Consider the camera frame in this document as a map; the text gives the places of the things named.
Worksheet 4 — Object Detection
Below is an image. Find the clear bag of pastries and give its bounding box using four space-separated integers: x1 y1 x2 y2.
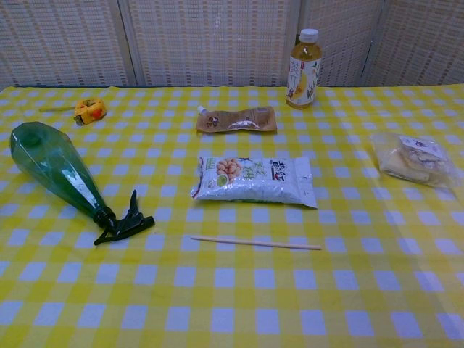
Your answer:
369 132 458 189

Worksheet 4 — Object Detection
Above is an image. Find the white peanut snack bag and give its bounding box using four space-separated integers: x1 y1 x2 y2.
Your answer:
189 155 318 210

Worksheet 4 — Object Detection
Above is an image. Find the yellow tea bottle white cap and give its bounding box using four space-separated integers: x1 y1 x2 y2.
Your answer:
285 28 323 110

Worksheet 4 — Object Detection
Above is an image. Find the woven beige folding screen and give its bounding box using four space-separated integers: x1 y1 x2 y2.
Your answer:
0 0 464 88

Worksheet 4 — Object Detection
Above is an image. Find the brown spouted drink pouch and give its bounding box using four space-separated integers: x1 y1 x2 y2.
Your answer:
195 105 278 136

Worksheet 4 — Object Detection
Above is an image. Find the yellow white checkered tablecloth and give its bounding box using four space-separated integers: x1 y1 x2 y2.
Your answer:
0 86 464 348

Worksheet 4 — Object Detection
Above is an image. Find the single wooden chopstick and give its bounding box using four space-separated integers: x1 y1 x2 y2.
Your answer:
190 235 323 251

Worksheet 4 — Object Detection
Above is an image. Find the green plastic spray bottle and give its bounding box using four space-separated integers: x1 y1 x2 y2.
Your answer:
9 121 156 247

